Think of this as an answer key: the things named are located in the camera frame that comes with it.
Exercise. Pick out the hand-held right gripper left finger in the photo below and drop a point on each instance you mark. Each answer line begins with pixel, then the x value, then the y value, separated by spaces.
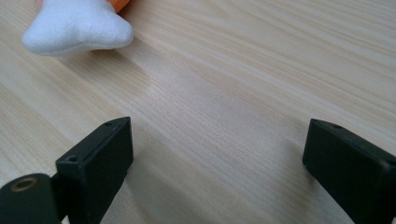
pixel 96 168

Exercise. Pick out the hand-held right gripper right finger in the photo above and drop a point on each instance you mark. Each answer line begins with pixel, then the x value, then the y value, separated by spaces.
pixel 351 168

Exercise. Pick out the white and orange plush toy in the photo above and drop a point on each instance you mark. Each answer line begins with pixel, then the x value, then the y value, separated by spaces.
pixel 74 26

